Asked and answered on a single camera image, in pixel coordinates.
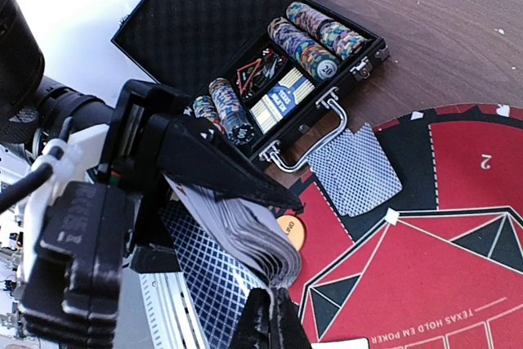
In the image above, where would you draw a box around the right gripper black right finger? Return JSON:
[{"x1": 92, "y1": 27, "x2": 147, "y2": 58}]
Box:
[{"x1": 277, "y1": 289, "x2": 311, "y2": 349}]

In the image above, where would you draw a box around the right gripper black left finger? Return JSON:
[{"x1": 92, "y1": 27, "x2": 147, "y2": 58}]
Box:
[{"x1": 230, "y1": 289, "x2": 270, "y2": 349}]

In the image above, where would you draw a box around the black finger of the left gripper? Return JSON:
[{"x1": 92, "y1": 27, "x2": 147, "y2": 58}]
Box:
[{"x1": 155, "y1": 114, "x2": 303, "y2": 213}]

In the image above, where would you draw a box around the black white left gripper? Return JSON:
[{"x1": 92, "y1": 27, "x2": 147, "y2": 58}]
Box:
[{"x1": 1, "y1": 0, "x2": 185, "y2": 345}]

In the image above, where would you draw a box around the blue backed card deck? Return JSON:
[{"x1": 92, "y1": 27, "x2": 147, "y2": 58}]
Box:
[{"x1": 162, "y1": 179, "x2": 302, "y2": 348}]

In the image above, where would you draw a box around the orange big blind button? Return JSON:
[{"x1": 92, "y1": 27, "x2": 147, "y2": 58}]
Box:
[{"x1": 277, "y1": 214, "x2": 306, "y2": 251}]

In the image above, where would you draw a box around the Texas Hold'em card box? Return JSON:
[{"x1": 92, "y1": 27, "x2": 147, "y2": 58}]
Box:
[{"x1": 250, "y1": 68, "x2": 315, "y2": 134}]

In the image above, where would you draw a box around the black 100 chip stack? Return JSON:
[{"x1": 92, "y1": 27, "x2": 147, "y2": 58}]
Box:
[{"x1": 208, "y1": 78, "x2": 254, "y2": 145}]

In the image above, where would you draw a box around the red triangle dice pack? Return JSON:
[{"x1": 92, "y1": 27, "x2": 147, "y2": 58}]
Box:
[{"x1": 235, "y1": 47, "x2": 287, "y2": 101}]

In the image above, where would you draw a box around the black poker chip case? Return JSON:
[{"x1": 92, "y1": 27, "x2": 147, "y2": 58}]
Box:
[{"x1": 113, "y1": 0, "x2": 389, "y2": 173}]

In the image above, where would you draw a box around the green 20 chip stack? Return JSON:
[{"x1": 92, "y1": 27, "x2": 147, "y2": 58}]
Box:
[{"x1": 267, "y1": 17, "x2": 339, "y2": 82}]

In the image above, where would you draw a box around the round red black poker mat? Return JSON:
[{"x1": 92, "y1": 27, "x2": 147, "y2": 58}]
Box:
[{"x1": 290, "y1": 104, "x2": 522, "y2": 348}]

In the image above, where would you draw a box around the top multicolour chip row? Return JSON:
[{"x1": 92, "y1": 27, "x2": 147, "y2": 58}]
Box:
[{"x1": 286, "y1": 2, "x2": 367, "y2": 60}]

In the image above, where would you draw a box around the chrome case handle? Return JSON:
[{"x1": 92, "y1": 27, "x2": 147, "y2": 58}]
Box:
[{"x1": 255, "y1": 87, "x2": 349, "y2": 173}]

